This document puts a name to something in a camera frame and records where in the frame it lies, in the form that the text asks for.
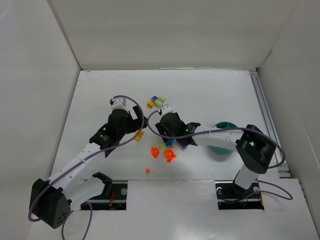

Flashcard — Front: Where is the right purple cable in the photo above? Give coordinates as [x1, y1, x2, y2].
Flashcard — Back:
[146, 109, 293, 201]

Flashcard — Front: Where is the light green square lego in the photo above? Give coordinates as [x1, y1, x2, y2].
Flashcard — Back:
[158, 142, 166, 150]

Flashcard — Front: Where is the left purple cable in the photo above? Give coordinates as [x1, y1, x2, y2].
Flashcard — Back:
[27, 94, 148, 240]

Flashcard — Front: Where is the yellow curved lego brick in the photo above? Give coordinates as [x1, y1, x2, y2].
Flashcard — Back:
[134, 130, 145, 142]

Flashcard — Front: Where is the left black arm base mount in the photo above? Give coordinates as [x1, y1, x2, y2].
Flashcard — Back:
[87, 173, 128, 211]

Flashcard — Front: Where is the teal round divided container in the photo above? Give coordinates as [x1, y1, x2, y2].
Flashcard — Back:
[208, 121, 240, 155]

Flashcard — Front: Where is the teal lego brick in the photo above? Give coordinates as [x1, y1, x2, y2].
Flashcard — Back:
[165, 139, 174, 147]

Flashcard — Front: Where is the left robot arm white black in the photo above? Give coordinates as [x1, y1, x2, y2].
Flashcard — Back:
[28, 104, 147, 229]

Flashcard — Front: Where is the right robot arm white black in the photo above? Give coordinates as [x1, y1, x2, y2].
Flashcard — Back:
[155, 112, 277, 195]

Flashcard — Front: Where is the light green rounded lego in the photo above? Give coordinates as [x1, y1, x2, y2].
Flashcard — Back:
[154, 99, 164, 108]

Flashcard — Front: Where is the orange yellow cube lego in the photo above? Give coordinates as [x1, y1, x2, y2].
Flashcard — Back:
[147, 101, 155, 109]

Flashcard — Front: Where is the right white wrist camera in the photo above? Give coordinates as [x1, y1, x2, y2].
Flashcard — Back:
[159, 104, 173, 116]

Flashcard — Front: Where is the orange dish lego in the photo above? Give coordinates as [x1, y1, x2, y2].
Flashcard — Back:
[164, 149, 176, 163]
[151, 147, 160, 159]

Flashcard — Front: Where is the aluminium rail right side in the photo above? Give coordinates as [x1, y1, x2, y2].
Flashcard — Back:
[249, 69, 292, 179]

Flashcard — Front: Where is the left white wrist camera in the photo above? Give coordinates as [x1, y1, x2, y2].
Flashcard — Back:
[109, 97, 127, 111]

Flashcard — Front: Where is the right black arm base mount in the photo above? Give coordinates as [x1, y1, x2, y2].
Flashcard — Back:
[215, 181, 264, 210]

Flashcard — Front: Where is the purple cable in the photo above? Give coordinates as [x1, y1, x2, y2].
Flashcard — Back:
[27, 94, 148, 240]
[146, 109, 293, 201]

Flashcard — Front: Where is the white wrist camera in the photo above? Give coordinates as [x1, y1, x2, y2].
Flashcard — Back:
[109, 97, 127, 111]
[159, 104, 173, 116]

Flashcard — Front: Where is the light green small lego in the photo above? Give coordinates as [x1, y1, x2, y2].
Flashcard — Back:
[159, 95, 166, 103]

